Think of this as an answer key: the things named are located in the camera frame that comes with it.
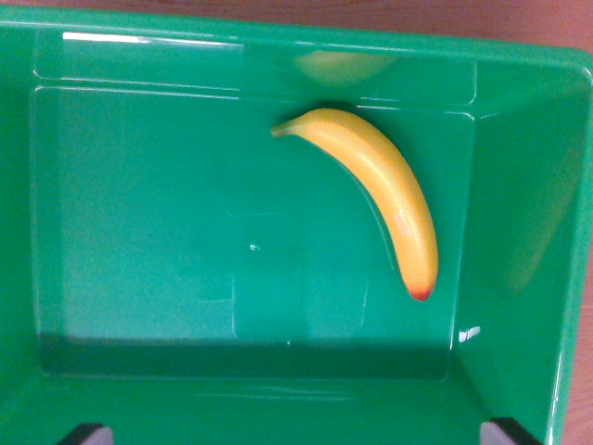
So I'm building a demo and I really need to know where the green plastic bin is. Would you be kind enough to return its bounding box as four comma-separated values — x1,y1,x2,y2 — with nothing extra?
0,6,593,445

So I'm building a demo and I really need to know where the yellow plastic banana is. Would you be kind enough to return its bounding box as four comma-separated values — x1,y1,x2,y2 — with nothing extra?
271,108,439,302

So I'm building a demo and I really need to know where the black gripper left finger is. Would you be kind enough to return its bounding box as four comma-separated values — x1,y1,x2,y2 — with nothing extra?
57,422,114,445

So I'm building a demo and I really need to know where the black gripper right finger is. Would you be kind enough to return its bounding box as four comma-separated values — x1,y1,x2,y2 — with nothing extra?
479,417,542,445

